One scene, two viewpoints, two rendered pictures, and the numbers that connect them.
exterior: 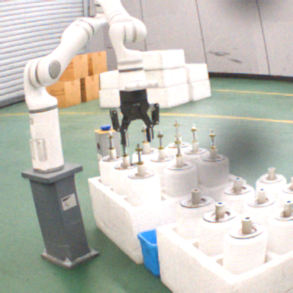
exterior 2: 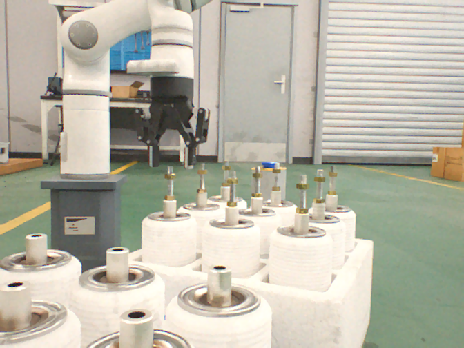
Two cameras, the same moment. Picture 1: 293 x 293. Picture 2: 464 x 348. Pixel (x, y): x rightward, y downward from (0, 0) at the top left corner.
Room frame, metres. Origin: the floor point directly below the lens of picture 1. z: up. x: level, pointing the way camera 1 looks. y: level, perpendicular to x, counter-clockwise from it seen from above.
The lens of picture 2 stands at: (0.81, -0.61, 0.40)
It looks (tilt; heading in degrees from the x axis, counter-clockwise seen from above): 5 degrees down; 47
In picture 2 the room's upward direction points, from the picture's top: 1 degrees clockwise
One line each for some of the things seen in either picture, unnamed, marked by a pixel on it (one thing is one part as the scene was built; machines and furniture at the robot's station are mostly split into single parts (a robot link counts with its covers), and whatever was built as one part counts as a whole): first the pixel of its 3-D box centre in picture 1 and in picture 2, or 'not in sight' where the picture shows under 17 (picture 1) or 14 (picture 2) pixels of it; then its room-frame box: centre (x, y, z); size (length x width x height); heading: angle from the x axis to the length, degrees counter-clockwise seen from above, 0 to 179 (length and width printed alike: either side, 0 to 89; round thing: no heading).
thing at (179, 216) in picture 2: (141, 175); (169, 217); (1.27, 0.02, 0.25); 0.08 x 0.08 x 0.01
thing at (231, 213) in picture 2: (179, 162); (231, 216); (1.31, -0.09, 0.26); 0.02 x 0.02 x 0.03
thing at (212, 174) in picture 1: (214, 186); (299, 288); (1.36, -0.20, 0.16); 0.10 x 0.10 x 0.18
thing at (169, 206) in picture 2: (140, 170); (169, 209); (1.27, 0.02, 0.26); 0.02 x 0.02 x 0.03
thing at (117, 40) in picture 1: (125, 45); (168, 2); (1.27, 0.03, 0.62); 0.09 x 0.07 x 0.15; 104
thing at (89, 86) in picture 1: (84, 88); not in sight; (5.54, 0.67, 0.15); 0.30 x 0.24 x 0.30; 51
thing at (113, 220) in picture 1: (166, 207); (254, 295); (1.42, -0.04, 0.09); 0.39 x 0.39 x 0.18; 23
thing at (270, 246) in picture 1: (284, 249); not in sight; (0.81, -0.29, 0.16); 0.10 x 0.10 x 0.18
